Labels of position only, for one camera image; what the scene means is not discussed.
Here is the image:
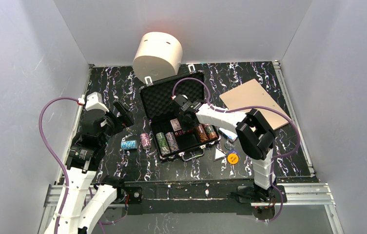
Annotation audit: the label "blue card deck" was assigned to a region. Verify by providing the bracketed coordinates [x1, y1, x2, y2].
[218, 128, 238, 142]

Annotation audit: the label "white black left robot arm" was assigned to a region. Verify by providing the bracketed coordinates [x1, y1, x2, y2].
[39, 92, 134, 234]

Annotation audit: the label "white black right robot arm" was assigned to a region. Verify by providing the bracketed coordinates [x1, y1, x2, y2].
[170, 95, 284, 206]

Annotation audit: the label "red card deck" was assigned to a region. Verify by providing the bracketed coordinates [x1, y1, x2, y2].
[170, 118, 182, 132]

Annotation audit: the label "red dice in case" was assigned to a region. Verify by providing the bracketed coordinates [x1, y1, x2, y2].
[174, 129, 193, 137]

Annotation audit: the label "light blue chip stack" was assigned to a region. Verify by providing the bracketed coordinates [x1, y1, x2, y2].
[120, 140, 138, 150]

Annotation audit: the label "pink chip stack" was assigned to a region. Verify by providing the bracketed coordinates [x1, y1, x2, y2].
[140, 133, 151, 150]

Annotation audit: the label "black poker chip case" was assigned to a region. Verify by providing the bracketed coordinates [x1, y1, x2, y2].
[139, 64, 220, 161]

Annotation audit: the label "red white chip stack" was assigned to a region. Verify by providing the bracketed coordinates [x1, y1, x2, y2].
[203, 124, 219, 140]

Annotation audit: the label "blue orange chip stack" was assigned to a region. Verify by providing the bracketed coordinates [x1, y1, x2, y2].
[165, 132, 179, 152]

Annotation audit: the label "green chip stack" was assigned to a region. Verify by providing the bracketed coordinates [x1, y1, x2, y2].
[155, 132, 171, 156]

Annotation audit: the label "clear triangular acrylic marker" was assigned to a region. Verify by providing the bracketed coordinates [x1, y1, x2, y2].
[213, 149, 226, 161]

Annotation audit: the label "white cylindrical lamp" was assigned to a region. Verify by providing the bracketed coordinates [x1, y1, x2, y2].
[132, 32, 183, 82]

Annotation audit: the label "blue small blind button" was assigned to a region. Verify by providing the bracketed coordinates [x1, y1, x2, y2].
[229, 149, 239, 155]

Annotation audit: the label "yellow big blind button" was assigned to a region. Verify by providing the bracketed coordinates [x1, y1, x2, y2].
[227, 153, 239, 165]

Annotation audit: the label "beige rectangular board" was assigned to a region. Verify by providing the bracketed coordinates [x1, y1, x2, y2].
[219, 79, 288, 130]

